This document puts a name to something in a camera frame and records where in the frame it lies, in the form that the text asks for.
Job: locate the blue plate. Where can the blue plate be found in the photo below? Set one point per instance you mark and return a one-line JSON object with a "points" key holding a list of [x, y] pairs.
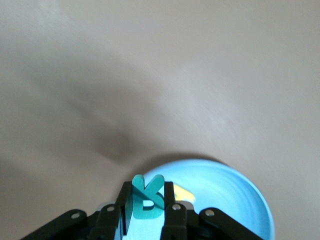
{"points": [[225, 187]]}

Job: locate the teal foam letter R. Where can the teal foam letter R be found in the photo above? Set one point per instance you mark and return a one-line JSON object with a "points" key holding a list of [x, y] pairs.
{"points": [[140, 190]]}

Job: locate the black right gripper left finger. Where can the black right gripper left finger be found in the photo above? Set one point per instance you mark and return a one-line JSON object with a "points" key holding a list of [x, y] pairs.
{"points": [[105, 222]]}

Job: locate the brown table cover sheet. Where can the brown table cover sheet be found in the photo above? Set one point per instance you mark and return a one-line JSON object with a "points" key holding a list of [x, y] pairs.
{"points": [[175, 75]]}

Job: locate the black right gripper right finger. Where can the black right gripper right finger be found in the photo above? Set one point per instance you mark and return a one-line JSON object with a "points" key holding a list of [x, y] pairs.
{"points": [[180, 222]]}

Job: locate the yellow foam letter H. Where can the yellow foam letter H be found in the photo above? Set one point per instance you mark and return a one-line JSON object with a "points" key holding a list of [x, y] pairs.
{"points": [[185, 194]]}

